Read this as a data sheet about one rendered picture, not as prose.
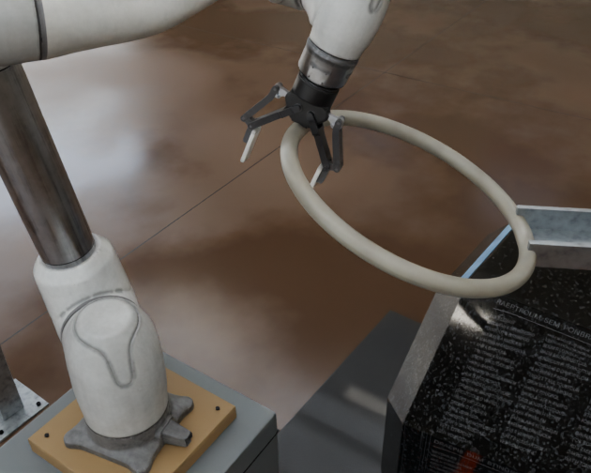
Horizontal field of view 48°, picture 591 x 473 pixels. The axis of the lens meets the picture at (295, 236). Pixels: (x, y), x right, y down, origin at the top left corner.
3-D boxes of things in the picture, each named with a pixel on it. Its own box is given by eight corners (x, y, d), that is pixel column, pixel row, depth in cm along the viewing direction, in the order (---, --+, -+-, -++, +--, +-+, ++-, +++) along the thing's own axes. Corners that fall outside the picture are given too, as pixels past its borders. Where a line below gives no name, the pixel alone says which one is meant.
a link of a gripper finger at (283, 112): (301, 112, 115) (297, 104, 114) (248, 131, 120) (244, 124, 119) (308, 105, 118) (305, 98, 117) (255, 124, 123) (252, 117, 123)
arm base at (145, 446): (163, 486, 116) (159, 466, 113) (60, 445, 123) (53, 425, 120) (214, 409, 129) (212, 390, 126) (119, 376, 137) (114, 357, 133)
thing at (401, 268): (505, 177, 142) (512, 166, 140) (558, 343, 102) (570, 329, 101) (291, 90, 134) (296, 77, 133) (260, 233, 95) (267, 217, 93)
